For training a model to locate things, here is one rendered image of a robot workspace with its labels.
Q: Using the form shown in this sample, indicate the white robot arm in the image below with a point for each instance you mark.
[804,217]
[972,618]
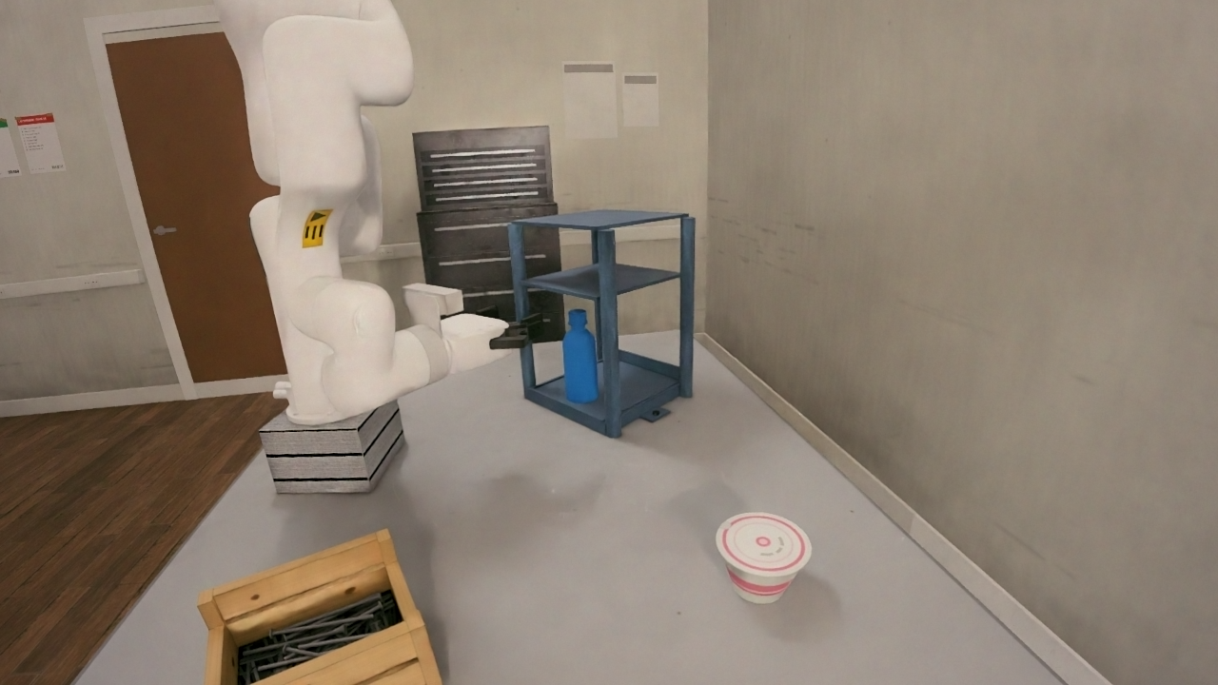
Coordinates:
[315,74]

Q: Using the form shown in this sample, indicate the white yogurt cup with pink stripes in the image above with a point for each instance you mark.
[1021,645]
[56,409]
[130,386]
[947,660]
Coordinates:
[763,553]

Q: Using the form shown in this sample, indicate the blue shelving unit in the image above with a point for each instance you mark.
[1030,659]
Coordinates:
[631,386]

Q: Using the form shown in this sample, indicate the small wooden crate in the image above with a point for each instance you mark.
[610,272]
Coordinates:
[287,615]

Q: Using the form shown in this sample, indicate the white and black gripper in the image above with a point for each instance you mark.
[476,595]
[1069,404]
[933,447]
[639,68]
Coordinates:
[471,341]

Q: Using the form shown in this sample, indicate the blue bottle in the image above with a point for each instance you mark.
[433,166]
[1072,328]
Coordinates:
[580,360]

